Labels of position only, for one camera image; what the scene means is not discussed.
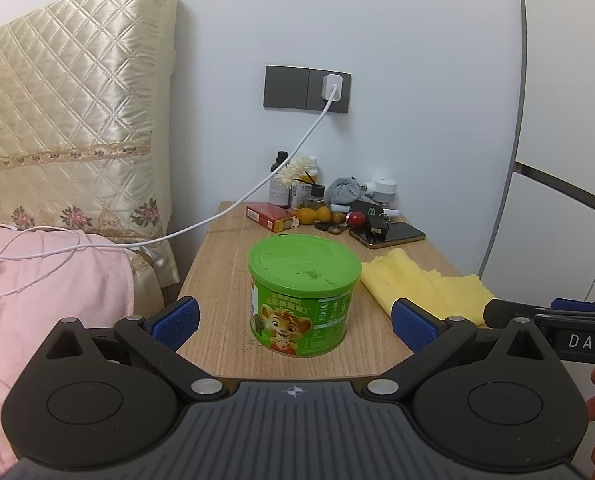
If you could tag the cream artificial flowers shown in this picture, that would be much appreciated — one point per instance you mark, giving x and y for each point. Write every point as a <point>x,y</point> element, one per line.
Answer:
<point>290,170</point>

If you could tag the orange gourd ornament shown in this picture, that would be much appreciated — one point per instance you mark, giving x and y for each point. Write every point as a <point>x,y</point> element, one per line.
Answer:
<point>310,215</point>

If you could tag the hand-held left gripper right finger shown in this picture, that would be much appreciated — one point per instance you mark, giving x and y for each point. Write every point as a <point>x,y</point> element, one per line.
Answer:
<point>412,325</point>

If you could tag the dark glass bottle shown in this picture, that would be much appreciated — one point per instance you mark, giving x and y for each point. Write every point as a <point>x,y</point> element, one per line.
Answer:
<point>279,185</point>

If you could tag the black car key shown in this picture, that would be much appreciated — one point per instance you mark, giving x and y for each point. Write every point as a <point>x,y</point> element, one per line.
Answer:
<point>370,209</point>

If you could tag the black smartphone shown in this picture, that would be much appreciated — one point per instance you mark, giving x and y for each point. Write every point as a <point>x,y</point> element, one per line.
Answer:
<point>402,234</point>

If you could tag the pink blanket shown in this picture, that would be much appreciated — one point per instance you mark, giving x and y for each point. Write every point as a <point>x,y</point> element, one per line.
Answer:
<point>52,310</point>

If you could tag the grey crumpled cloth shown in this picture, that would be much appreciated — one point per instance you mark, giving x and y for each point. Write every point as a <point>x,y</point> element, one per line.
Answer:
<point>345,190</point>

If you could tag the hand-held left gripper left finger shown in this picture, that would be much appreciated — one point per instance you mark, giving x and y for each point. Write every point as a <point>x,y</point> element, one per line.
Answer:
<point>177,321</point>

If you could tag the yellow cleaning cloth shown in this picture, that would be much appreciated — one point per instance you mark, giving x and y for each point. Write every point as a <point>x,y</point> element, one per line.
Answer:
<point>417,280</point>

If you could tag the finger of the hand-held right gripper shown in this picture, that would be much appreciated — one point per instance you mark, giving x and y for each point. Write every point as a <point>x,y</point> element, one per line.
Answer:
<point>572,303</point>
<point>507,312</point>

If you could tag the grey wall socket panel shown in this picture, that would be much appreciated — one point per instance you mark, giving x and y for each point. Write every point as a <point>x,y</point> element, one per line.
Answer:
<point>285,87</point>

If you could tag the small diffuser bottle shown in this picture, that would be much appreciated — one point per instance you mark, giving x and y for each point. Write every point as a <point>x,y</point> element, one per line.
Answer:
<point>318,197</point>

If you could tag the white wall charger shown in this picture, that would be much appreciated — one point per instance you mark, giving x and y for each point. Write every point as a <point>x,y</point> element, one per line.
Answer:
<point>331,85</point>

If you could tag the red cigarette box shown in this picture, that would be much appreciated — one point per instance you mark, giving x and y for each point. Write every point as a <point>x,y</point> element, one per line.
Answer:
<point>270,215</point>

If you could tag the cream quilted pillow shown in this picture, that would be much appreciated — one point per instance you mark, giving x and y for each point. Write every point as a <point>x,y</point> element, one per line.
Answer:
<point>67,110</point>

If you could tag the green round container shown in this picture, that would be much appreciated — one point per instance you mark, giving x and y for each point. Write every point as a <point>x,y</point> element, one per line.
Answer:
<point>305,295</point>

